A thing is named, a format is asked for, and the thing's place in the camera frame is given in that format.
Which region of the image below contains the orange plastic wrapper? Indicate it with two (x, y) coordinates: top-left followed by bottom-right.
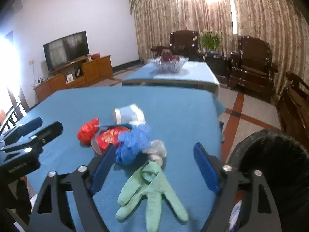
(77, 118), (99, 146)

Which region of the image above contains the red paper cup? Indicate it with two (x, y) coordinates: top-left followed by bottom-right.
(91, 126), (130, 155)

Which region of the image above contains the blue plastic bag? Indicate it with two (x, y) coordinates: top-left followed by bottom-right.
(115, 124), (151, 166)

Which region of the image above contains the green rubber glove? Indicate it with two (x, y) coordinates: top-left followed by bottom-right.
(116, 161), (188, 231)

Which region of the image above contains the blue white small box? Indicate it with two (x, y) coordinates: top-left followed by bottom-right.
(228, 200), (242, 232)

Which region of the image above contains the black trash bin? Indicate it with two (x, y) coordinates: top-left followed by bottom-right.
(227, 129), (308, 231)

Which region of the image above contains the wooden TV cabinet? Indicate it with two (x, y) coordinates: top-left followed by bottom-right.
(34, 55), (113, 102)

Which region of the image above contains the black flat television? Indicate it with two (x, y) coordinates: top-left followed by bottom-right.
(43, 31), (90, 71)

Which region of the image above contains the red teapot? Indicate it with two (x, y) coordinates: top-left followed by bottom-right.
(90, 53), (101, 60)

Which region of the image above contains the dark wooden sofa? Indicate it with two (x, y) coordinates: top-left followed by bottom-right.
(277, 71), (309, 149)

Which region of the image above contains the blue tablecloth near table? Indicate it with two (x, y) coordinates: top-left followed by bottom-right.
(26, 86), (221, 231)

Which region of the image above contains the blue tablecloth table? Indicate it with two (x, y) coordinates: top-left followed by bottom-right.
(122, 61), (220, 96)
(26, 86), (221, 231)

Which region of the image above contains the glass fruit bowl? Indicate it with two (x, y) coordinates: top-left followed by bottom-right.
(146, 56), (189, 74)

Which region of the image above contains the dark red fruit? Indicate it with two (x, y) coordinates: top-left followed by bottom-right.
(161, 49), (179, 62)

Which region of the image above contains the dark wooden armchair right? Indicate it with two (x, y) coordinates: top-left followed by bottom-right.
(228, 36), (278, 102)

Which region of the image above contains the dark wooden armchair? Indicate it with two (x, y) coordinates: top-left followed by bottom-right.
(228, 36), (278, 102)
(151, 30), (200, 61)

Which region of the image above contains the blue tablecloth far table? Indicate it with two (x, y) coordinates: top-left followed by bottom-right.
(122, 61), (220, 96)

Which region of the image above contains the dark side table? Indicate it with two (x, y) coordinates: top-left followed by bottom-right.
(203, 55), (231, 84)

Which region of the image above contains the dark wooden armchair left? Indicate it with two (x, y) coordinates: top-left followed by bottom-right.
(151, 30), (200, 61)

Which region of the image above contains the green potted plant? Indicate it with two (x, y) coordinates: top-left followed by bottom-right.
(199, 30), (222, 52)

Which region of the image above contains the floral beige curtain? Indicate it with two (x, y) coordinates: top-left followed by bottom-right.
(129, 0), (308, 94)

